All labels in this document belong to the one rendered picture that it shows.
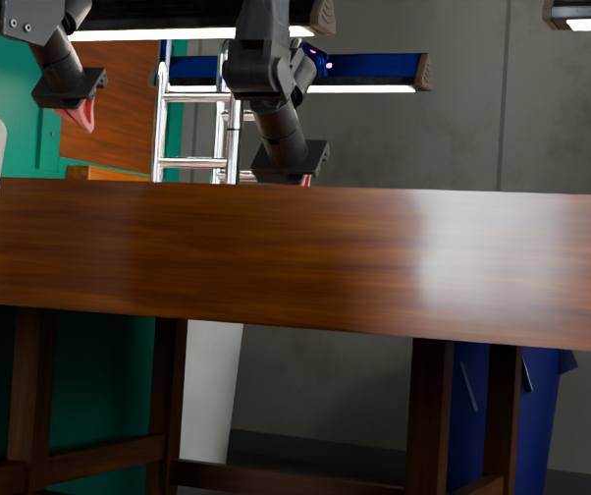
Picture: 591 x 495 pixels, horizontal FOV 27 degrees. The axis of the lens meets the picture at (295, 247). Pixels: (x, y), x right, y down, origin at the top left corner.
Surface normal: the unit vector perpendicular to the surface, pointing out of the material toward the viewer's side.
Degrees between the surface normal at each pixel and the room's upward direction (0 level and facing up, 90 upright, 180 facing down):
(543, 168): 90
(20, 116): 90
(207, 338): 93
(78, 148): 90
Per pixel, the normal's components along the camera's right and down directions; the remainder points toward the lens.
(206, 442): 0.68, 0.09
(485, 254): -0.38, -0.04
